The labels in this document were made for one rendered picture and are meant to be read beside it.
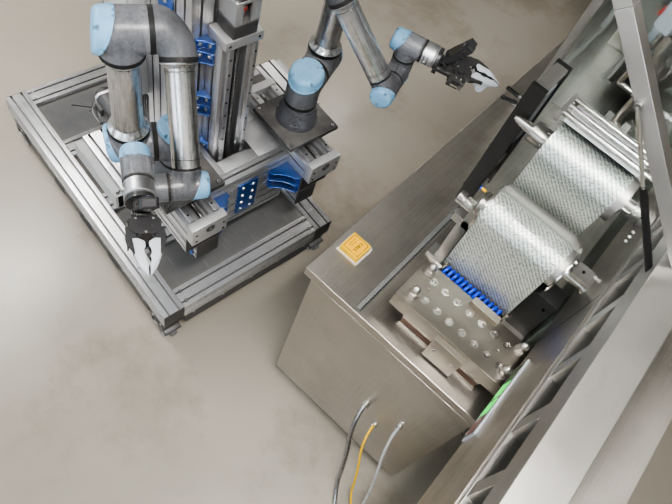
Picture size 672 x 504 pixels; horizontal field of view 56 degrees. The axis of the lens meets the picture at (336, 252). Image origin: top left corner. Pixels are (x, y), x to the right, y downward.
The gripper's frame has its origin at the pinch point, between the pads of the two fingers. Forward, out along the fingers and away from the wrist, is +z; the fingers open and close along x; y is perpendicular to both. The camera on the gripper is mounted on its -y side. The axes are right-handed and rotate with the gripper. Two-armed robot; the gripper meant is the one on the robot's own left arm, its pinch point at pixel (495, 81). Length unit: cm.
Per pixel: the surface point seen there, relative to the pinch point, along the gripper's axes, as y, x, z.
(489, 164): 9.5, 22.1, 10.1
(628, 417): -34, 95, 49
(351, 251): 23, 64, -15
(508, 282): 1, 61, 27
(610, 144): -25.7, 26.4, 31.3
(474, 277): 10, 60, 19
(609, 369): -56, 99, 33
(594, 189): -18, 35, 34
